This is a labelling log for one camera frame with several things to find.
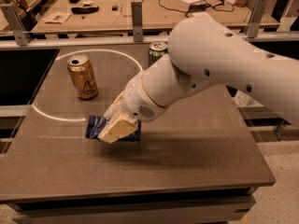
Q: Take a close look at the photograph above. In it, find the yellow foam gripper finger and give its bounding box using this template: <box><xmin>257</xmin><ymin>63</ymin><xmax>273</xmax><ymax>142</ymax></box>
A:
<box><xmin>98</xmin><ymin>112</ymin><xmax>138</xmax><ymax>144</ymax></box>
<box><xmin>104</xmin><ymin>92</ymin><xmax>123</xmax><ymax>119</ymax></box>

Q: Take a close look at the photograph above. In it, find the left metal rail bracket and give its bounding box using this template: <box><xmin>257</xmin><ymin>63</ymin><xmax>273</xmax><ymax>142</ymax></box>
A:
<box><xmin>0</xmin><ymin>4</ymin><xmax>31</xmax><ymax>47</ymax></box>

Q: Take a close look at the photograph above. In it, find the black handheld device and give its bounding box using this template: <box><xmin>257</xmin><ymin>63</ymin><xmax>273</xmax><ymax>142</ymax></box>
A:
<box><xmin>71</xmin><ymin>7</ymin><xmax>99</xmax><ymax>14</ymax></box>

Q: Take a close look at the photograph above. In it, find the gold soda can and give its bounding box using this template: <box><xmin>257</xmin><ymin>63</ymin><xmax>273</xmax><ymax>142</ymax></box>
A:
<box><xmin>67</xmin><ymin>55</ymin><xmax>98</xmax><ymax>100</ymax></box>

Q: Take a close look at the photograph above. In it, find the right metal rail bracket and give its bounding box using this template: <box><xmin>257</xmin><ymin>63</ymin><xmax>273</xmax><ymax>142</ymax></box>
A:
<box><xmin>245</xmin><ymin>0</ymin><xmax>268</xmax><ymax>38</ymax></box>

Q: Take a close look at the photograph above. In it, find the middle metal rail bracket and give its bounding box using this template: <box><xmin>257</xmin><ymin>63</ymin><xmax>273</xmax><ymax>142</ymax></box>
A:
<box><xmin>131</xmin><ymin>1</ymin><xmax>143</xmax><ymax>42</ymax></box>

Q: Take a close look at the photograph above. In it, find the background wooden table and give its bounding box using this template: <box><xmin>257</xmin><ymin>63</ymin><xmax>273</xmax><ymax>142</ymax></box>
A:
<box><xmin>31</xmin><ymin>0</ymin><xmax>279</xmax><ymax>35</ymax></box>

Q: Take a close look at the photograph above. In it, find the blue rxbar wrapper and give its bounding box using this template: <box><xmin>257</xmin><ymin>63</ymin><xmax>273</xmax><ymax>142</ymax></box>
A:
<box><xmin>85</xmin><ymin>115</ymin><xmax>141</xmax><ymax>142</ymax></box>

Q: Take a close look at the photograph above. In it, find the black power adapter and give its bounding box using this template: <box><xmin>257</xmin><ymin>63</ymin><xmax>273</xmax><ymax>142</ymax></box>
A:
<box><xmin>189</xmin><ymin>3</ymin><xmax>208</xmax><ymax>12</ymax></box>

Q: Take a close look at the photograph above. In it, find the green soda can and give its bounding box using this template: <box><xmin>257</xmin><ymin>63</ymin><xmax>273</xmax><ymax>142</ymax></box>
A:
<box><xmin>149</xmin><ymin>42</ymin><xmax>167</xmax><ymax>65</ymax></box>

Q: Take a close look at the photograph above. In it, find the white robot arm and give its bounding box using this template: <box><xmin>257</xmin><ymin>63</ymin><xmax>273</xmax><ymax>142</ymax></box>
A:
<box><xmin>98</xmin><ymin>16</ymin><xmax>299</xmax><ymax>144</ymax></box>

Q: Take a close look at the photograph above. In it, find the metal rail bracket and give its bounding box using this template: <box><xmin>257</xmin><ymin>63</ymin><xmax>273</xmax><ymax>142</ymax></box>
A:
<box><xmin>0</xmin><ymin>4</ymin><xmax>31</xmax><ymax>47</ymax></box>
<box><xmin>245</xmin><ymin>0</ymin><xmax>268</xmax><ymax>38</ymax></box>
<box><xmin>131</xmin><ymin>1</ymin><xmax>143</xmax><ymax>42</ymax></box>

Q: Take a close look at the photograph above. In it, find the paper card left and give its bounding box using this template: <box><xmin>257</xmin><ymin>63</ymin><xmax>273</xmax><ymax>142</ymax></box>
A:
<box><xmin>43</xmin><ymin>11</ymin><xmax>71</xmax><ymax>24</ymax></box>

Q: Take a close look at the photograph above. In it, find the black cable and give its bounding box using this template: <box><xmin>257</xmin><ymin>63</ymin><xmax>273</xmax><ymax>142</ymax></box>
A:
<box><xmin>158</xmin><ymin>0</ymin><xmax>235</xmax><ymax>17</ymax></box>

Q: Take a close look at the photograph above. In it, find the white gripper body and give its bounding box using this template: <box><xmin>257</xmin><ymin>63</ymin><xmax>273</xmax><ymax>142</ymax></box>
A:
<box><xmin>122</xmin><ymin>75</ymin><xmax>166</xmax><ymax>122</ymax></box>

